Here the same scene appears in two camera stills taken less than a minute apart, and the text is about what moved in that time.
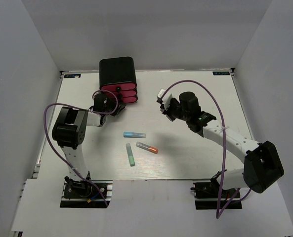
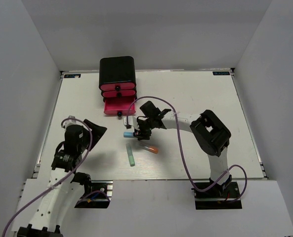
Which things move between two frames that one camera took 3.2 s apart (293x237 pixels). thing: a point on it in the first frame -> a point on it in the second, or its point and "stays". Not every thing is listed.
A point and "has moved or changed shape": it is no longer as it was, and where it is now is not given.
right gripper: x=166 y=108 -> x=141 y=133
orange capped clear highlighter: x=151 y=149 stays
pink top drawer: x=120 y=86 stays
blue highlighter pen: x=134 y=135 stays
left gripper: x=121 y=106 -> x=97 y=131
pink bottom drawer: x=127 y=99 has moved or changed shape
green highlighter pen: x=130 y=155 stays
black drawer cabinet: x=116 y=70 stays
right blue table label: x=221 y=73 stays
